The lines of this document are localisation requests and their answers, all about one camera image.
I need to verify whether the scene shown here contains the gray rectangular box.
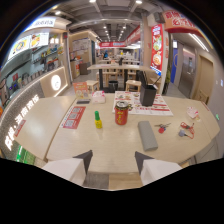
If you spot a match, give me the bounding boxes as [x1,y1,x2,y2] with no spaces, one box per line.
[137,120,159,152]

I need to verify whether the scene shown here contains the black chopstick holder box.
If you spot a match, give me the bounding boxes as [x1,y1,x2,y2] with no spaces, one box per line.
[139,83,159,108]

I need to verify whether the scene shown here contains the red key bunch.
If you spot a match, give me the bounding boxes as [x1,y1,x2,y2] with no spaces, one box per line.
[154,122,172,134]

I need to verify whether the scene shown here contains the red QR code sticker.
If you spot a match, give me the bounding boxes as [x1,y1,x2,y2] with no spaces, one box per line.
[59,105,87,130]

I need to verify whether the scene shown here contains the yellow bottle with green cap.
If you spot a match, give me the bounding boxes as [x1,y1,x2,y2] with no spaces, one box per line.
[94,110,103,130]

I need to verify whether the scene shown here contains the red beverage can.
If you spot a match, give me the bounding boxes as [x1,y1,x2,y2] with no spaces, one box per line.
[114,101,130,126]

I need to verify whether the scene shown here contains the printed menu placemat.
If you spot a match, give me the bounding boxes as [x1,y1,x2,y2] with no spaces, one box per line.
[111,90,174,117]

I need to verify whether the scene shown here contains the wooden service counter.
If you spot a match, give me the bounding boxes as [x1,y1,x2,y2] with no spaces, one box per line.
[0,65,69,161]

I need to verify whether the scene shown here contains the pink white plastic packet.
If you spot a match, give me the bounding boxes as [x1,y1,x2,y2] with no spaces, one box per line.
[186,106,200,120]

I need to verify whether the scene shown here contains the white tissue pack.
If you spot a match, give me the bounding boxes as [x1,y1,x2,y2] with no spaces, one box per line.
[90,90,107,105]

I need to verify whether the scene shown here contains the orange table sign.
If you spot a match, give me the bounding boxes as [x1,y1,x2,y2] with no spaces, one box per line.
[72,81,90,99]

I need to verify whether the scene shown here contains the wooden stool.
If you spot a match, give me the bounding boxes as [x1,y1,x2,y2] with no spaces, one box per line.
[85,79,100,94]
[124,79,143,93]

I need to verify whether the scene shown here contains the black trash bin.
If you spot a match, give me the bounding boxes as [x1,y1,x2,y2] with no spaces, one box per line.
[108,80,119,93]

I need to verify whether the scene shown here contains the long wooden dining table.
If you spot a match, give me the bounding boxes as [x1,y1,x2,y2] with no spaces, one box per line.
[87,63,155,90]

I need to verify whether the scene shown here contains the red vertical food poster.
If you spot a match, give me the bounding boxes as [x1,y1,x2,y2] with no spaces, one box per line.
[149,23,165,77]

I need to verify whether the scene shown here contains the illuminated food menu board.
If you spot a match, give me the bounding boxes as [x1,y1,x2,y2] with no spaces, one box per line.
[7,32,50,62]

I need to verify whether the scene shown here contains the red hanging banner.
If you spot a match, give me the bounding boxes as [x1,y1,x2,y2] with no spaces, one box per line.
[162,9,205,38]

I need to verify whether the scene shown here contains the red lanyard with gray tag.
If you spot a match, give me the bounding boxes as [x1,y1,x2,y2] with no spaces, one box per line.
[178,121,196,140]

